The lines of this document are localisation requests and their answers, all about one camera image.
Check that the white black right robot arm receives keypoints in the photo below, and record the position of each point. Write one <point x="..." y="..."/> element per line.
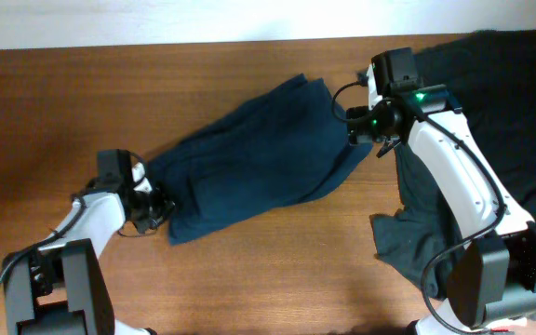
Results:
<point x="493" y="286"/>

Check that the dark blue shorts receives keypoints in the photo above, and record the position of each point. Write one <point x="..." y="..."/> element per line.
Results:
<point x="280" y="149"/>

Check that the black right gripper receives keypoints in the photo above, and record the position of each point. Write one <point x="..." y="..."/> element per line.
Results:
<point x="355" y="124"/>

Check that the dark grey t-shirt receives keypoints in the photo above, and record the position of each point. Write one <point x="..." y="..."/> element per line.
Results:
<point x="493" y="77"/>

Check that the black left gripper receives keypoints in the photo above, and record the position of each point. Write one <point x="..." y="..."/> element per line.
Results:
<point x="157" y="210"/>

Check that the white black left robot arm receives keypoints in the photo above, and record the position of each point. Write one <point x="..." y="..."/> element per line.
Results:
<point x="56" y="286"/>

